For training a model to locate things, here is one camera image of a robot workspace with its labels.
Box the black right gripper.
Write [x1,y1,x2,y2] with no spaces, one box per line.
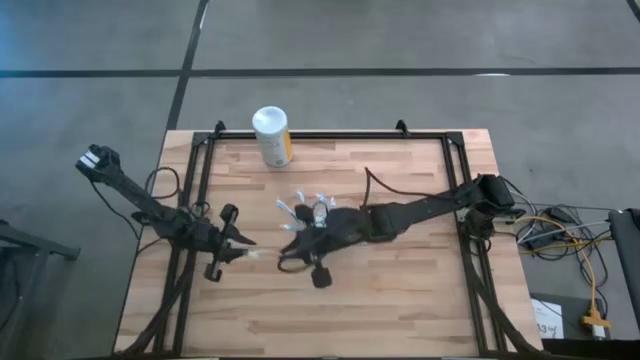
[277,203,374,290]

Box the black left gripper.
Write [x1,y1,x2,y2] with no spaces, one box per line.
[192,202,258,283]

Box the clear acrylic organizer holder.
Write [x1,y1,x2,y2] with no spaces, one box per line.
[276,189,339,234]

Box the white yellow wipes canister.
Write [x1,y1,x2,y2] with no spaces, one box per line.
[251,105,295,169]

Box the black side table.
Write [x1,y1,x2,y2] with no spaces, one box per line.
[0,218,82,360]

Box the white paper sheet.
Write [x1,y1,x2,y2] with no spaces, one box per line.
[529,297,566,341]

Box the black power adapter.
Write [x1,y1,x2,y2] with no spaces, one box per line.
[547,206,577,225]

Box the yellow plug connector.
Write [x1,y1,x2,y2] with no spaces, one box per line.
[578,308,612,341]

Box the black furniture panel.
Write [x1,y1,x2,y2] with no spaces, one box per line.
[606,207,640,334]

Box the black aluminium table frame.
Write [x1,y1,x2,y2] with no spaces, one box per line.
[117,118,544,360]

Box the black cable bundle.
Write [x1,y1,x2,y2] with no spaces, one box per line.
[514,202,609,314]

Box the yellow cable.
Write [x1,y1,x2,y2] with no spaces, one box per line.
[514,214,614,321]

